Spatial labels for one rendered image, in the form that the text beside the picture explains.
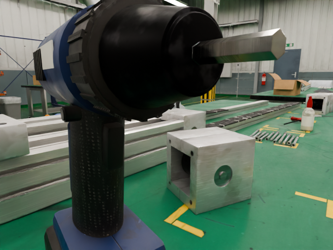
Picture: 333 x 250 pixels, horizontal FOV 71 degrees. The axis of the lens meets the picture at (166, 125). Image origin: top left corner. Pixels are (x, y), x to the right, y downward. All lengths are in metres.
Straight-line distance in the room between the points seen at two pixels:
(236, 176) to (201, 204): 0.06
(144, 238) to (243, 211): 0.20
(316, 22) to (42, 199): 11.51
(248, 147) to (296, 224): 0.11
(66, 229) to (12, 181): 0.16
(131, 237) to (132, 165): 0.27
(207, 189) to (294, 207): 0.13
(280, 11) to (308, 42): 1.82
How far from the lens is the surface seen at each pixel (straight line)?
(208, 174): 0.32
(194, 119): 0.56
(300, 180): 0.49
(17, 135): 0.34
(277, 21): 11.90
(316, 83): 5.23
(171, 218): 0.33
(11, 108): 5.55
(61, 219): 0.22
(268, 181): 0.46
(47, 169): 0.37
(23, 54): 8.71
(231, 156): 0.34
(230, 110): 1.20
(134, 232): 0.19
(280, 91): 2.64
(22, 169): 0.37
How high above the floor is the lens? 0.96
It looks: 12 degrees down
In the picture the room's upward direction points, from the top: straight up
